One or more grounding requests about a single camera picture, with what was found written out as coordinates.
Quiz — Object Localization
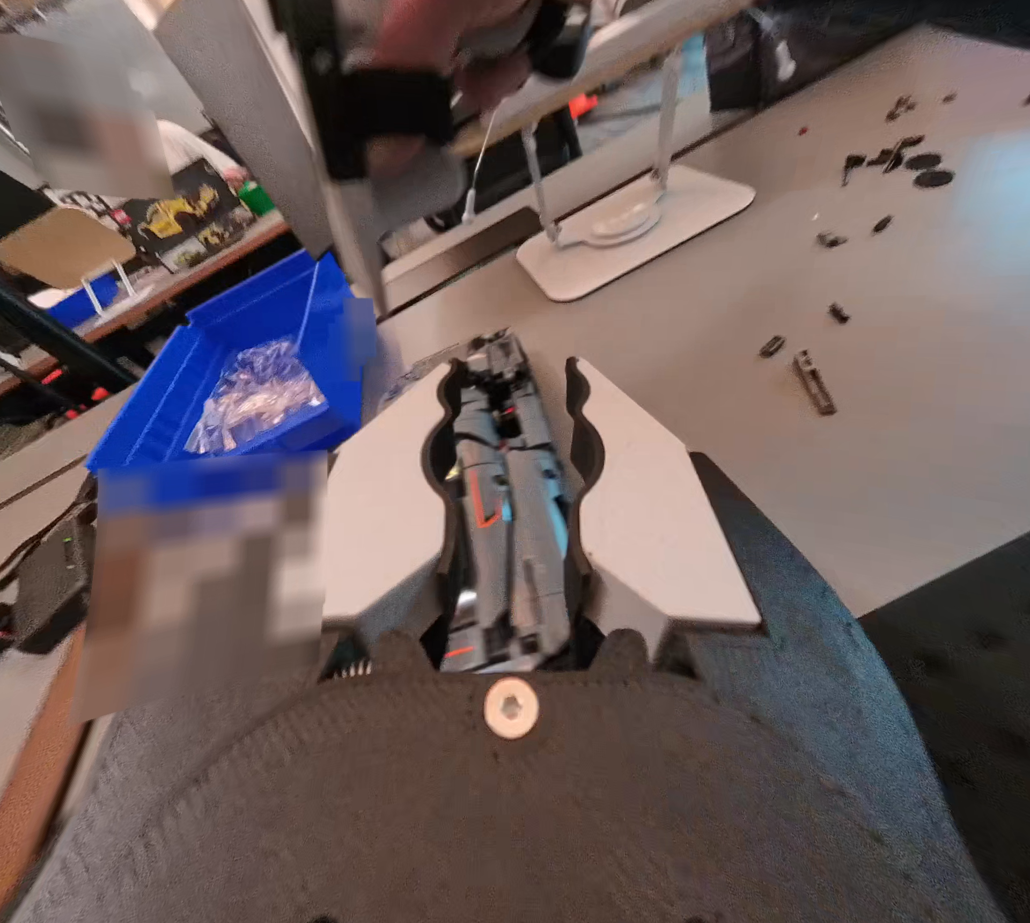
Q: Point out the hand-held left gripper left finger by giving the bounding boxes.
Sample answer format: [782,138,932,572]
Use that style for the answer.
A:
[322,362,460,670]

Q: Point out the dark toy axle assembly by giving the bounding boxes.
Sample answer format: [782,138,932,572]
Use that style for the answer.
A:
[841,134,926,187]

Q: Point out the black charger box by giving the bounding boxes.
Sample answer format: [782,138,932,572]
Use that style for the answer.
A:
[10,529,96,654]

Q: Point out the black box yellow car print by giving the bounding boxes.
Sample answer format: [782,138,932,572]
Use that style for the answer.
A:
[129,162,252,272]

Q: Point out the tan plywood chair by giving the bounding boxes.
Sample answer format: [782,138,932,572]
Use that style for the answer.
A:
[0,207,138,316]

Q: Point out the thin grey toy panel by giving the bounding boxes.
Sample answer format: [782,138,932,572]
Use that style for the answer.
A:
[792,350,838,417]

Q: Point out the blue plastic bin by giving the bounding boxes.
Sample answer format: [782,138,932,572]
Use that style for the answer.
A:
[87,249,378,473]

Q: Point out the grey toy car model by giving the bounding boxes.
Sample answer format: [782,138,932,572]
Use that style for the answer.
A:
[438,327,579,675]

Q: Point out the clear bags of toy parts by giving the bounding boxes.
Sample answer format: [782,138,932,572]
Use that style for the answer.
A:
[183,339,327,455]

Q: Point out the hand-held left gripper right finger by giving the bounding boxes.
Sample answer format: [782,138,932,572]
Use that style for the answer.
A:
[563,357,764,670]

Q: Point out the white book stand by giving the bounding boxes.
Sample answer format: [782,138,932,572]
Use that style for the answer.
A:
[462,49,757,304]

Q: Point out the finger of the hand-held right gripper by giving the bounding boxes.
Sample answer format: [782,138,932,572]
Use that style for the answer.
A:
[153,0,389,318]

